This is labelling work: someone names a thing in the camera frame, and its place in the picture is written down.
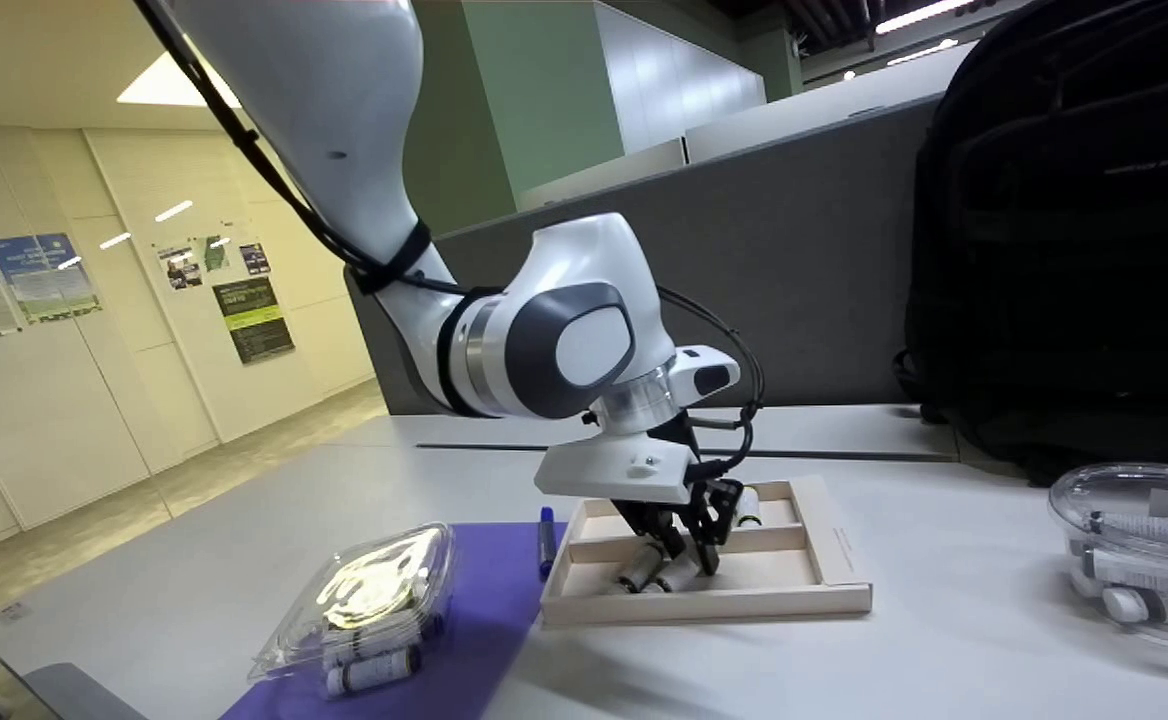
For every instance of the small bottle in tray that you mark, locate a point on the small bottle in tray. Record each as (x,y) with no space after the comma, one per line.
(746,510)

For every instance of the clear glass bowl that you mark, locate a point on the clear glass bowl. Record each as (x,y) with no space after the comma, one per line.
(1119,538)

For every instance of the small white bottle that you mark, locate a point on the small white bottle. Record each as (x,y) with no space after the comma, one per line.
(657,575)

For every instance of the purple mat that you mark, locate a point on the purple mat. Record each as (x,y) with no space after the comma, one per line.
(491,615)

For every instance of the blue marker pen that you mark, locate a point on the blue marker pen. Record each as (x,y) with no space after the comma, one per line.
(547,543)

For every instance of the grey desk partition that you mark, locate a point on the grey desk partition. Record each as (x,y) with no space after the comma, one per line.
(785,231)

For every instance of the wall poster dark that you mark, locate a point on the wall poster dark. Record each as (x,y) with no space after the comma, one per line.
(252,317)

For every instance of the black backpack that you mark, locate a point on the black backpack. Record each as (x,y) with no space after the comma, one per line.
(1038,308)

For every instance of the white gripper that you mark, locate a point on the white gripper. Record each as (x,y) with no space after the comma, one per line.
(647,473)

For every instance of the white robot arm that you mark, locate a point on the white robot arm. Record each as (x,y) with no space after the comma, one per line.
(367,118)

